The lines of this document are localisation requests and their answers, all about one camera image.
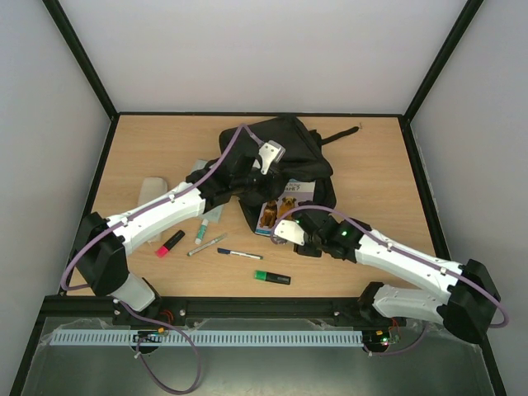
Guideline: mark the black student backpack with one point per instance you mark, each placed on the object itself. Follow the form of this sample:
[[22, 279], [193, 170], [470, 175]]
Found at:
[[303, 160]]

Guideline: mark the silver green pen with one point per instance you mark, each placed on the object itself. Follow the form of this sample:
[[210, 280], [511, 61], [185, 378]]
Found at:
[[207, 245]]

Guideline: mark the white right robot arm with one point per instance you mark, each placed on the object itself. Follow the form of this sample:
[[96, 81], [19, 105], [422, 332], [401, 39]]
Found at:
[[460, 297]]

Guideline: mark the blue capped white pen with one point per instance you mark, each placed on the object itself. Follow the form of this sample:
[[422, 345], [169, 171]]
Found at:
[[239, 254]]

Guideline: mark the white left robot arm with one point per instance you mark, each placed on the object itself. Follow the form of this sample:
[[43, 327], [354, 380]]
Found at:
[[102, 245]]

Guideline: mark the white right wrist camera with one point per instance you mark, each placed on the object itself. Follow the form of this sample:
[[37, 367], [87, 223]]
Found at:
[[288, 231]]

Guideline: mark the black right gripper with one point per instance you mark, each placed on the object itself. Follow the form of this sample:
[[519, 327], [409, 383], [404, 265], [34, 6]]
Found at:
[[308, 240]]

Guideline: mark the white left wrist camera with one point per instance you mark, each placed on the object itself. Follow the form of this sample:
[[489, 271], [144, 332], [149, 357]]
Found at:
[[270, 152]]

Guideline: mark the green highlighter black body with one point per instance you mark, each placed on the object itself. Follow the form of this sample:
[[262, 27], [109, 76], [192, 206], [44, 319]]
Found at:
[[272, 277]]

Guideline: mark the light blue cable duct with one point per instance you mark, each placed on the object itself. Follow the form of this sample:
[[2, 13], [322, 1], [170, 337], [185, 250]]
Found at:
[[206, 338]]

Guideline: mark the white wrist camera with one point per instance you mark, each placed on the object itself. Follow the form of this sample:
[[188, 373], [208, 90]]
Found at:
[[288, 231], [270, 152]]

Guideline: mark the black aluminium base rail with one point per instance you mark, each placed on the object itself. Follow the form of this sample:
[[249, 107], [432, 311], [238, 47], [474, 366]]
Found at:
[[185, 311]]

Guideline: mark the pink highlighter black body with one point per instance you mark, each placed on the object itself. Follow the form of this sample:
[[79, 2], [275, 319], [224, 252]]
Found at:
[[170, 244]]

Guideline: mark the pale green notebook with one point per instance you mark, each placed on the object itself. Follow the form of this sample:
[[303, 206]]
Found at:
[[214, 214]]

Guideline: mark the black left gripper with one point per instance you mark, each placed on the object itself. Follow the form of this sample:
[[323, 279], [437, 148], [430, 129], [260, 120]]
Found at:
[[267, 191]]

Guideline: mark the black cage frame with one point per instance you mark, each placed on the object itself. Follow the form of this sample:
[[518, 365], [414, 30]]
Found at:
[[67, 31]]

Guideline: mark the dog picture book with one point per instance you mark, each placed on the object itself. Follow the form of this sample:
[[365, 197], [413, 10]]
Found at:
[[294, 193]]

